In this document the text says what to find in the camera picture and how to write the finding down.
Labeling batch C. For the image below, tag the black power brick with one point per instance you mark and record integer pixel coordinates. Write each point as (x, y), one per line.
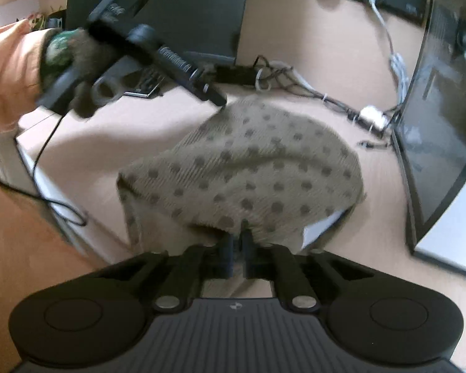
(237, 75)

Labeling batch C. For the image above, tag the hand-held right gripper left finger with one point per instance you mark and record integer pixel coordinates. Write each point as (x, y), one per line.
(226, 257)

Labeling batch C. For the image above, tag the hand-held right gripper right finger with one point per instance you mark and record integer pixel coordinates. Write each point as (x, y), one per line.
(248, 256)

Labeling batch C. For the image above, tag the curved black monitor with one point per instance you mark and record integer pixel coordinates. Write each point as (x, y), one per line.
(439, 124)

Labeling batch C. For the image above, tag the flat black monitor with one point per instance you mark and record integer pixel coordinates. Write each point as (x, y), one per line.
(202, 7)

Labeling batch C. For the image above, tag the silver adapter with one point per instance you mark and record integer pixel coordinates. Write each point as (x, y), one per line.
(371, 118)

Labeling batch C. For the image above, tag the beige dotted knit garment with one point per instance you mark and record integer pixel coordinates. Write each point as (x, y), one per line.
(256, 163)

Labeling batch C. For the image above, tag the white paper sheet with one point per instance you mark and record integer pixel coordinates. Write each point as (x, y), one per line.
(319, 231)

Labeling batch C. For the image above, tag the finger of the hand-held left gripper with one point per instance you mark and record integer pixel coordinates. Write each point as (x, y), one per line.
(190, 77)

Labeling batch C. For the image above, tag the person's left hand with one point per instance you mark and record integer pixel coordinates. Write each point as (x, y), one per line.
(83, 52)

